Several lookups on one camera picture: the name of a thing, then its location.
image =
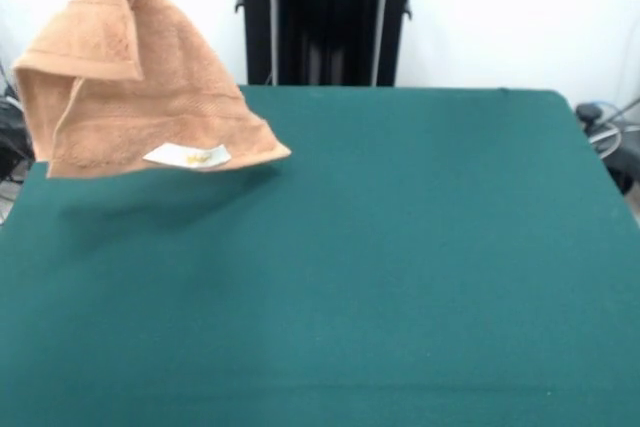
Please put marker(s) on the tan terry towel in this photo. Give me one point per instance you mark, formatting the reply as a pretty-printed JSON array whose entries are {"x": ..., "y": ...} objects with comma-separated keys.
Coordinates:
[{"x": 150, "y": 97}]

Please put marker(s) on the dark green table cloth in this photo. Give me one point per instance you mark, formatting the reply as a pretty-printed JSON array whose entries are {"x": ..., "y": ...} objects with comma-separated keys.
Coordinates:
[{"x": 375, "y": 272}]

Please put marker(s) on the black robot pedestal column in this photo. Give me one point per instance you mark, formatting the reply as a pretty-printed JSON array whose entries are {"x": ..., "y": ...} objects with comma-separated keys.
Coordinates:
[{"x": 325, "y": 22}]

